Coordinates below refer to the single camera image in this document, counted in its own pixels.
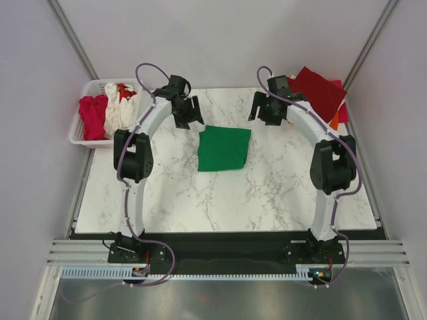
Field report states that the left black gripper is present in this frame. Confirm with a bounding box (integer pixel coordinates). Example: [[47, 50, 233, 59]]
[[173, 97, 204, 131]]

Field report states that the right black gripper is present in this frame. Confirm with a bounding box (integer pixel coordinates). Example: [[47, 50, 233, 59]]
[[248, 91, 282, 127]]

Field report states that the green t-shirt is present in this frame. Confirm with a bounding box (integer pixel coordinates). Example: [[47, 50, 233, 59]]
[[197, 125, 252, 172]]

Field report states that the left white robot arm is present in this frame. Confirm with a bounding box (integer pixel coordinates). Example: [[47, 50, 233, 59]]
[[113, 89, 204, 262]]

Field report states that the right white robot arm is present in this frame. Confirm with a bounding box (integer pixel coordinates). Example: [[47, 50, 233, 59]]
[[248, 91, 358, 263]]

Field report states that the crumpled white t-shirt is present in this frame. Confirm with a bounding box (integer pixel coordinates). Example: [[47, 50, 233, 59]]
[[104, 83, 139, 139]]

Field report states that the crumpled red t-shirt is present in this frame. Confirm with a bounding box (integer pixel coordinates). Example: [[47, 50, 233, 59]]
[[116, 83, 137, 102]]

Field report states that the folded orange t-shirt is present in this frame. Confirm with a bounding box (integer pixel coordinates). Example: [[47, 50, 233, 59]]
[[329, 111, 339, 131]]

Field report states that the folded pink t-shirt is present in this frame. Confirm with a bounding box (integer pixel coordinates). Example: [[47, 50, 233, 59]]
[[337, 99, 349, 124]]

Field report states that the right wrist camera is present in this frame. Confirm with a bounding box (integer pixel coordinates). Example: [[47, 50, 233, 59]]
[[267, 75, 292, 97]]

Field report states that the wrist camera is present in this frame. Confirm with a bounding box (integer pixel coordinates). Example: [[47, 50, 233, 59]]
[[167, 75, 191, 98], [267, 75, 292, 97]]

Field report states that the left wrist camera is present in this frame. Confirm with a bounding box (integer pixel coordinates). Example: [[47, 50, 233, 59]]
[[167, 75, 191, 98]]

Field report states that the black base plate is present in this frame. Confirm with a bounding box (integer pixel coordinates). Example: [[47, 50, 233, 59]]
[[107, 231, 345, 274]]

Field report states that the right aluminium corner post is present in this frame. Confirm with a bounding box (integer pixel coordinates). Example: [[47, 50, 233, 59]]
[[344, 0, 401, 91]]

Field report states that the aluminium corner post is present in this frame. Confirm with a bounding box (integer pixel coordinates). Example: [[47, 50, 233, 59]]
[[46, 0, 99, 80], [344, 0, 401, 91]]

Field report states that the white slotted cable duct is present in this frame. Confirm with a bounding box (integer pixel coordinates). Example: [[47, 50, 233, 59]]
[[61, 265, 333, 281]]

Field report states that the left aluminium corner post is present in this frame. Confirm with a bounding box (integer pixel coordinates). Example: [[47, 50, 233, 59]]
[[46, 0, 99, 80]]

